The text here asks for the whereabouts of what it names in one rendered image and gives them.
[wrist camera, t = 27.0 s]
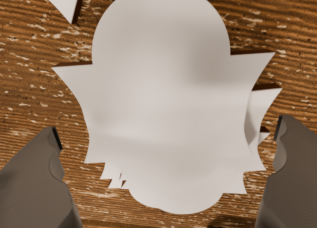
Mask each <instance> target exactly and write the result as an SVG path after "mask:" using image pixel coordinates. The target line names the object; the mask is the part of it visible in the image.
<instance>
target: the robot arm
mask: <svg viewBox="0 0 317 228"><path fill-rule="evenodd" d="M273 140H274V141H276V143H277V149H276V152H275V157H274V160H273V164H272V165H273V168H274V169H275V171H276V172H275V173H273V174H271V175H269V176H268V178H267V182H266V185H265V189H264V193H263V196H262V199H261V203H260V207H259V211H258V215H257V219H256V223H255V228H317V134H316V133H314V132H313V131H311V130H310V129H309V128H307V127H306V126H305V125H303V124H302V123H301V122H299V121H298V120H297V119H295V118H294V117H293V116H291V115H279V119H278V122H277V126H276V130H275V135H274V138H273ZM61 150H63V147H62V144H61V141H60V138H59V135H58V132H57V129H56V127H55V126H53V127H46V128H44V129H43V130H42V131H40V132H39V133H38V134H37V135H36V136H35V137H34V138H33V139H32V140H31V141H29V142H28V143H27V144H26V145H25V146H24V147H23V148H22V149H21V150H20V151H18V152H17V153H16V154H15V155H14V156H13V157H12V158H11V159H10V160H9V161H8V163H7V164H6V165H5V166H4V167H3V168H2V170H1V171H0V228H83V224H82V221H81V218H80V214H79V211H78V209H77V206H76V204H75V202H74V200H73V197H72V195H71V192H70V190H69V188H68V185H67V183H65V182H63V181H62V179H63V177H64V175H65V171H64V169H63V166H62V164H61V161H60V159H59V154H60V152H61Z"/></svg>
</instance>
